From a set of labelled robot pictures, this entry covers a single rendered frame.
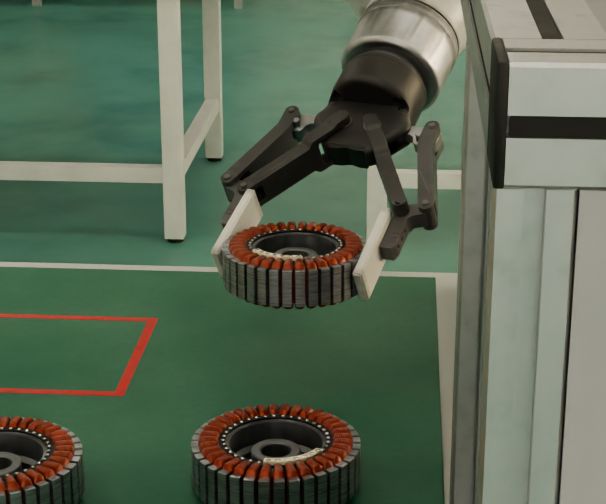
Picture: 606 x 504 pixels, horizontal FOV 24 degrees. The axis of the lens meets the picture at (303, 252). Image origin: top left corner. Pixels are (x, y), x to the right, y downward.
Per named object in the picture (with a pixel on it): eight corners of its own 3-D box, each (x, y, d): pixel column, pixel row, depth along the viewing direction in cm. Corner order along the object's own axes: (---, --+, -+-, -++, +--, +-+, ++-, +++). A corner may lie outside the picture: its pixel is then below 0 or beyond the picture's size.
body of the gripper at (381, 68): (440, 119, 124) (405, 196, 119) (349, 109, 127) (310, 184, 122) (426, 51, 119) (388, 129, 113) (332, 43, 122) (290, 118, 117)
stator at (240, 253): (265, 254, 119) (264, 210, 118) (391, 274, 114) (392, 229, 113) (196, 298, 109) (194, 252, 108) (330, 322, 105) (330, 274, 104)
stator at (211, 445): (170, 464, 100) (168, 415, 99) (319, 435, 104) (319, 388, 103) (226, 542, 90) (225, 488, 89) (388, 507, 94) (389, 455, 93)
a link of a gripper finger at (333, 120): (353, 115, 118) (343, 107, 119) (239, 186, 115) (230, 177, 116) (362, 150, 121) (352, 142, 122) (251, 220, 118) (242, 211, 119)
